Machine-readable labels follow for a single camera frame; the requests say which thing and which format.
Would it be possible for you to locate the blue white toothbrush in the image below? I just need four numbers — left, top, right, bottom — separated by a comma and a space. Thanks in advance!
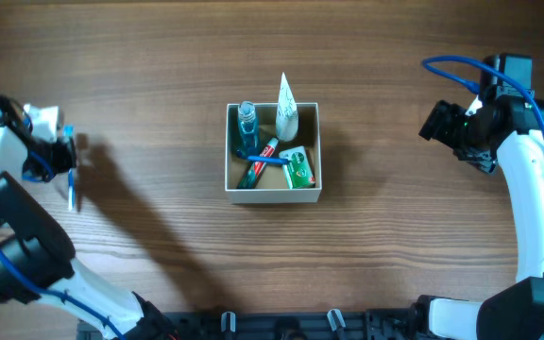
63, 125, 76, 212

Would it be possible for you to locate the green Dettol soap bar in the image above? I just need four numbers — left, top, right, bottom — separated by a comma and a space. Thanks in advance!
279, 146, 315, 189

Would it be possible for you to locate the white lotion tube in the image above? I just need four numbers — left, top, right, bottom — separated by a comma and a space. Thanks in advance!
276, 73, 298, 142

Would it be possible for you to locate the blue mouthwash bottle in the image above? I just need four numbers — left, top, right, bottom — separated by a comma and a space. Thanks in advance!
238, 101, 260, 158

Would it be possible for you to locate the teal toothpaste tube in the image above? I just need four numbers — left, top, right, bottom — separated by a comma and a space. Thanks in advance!
237, 138, 279, 189

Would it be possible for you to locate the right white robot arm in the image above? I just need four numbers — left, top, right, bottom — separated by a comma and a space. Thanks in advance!
412, 95, 544, 339

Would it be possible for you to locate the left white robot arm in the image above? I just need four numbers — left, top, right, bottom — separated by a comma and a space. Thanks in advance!
0, 94, 179, 339

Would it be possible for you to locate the white cardboard box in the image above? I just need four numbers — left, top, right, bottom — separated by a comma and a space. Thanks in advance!
224, 102, 322, 204

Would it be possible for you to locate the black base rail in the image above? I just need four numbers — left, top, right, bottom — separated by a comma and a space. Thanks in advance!
166, 309, 434, 340

